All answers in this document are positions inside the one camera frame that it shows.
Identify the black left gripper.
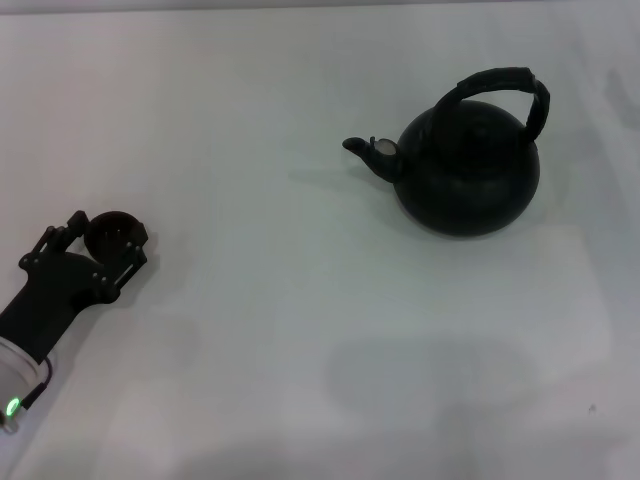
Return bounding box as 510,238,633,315
0,209,150,362

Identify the dark brown teacup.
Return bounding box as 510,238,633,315
84,210,146,265

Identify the black round teapot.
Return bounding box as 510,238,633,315
342,67,551,239

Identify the black thin cable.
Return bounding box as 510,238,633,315
19,359,54,412

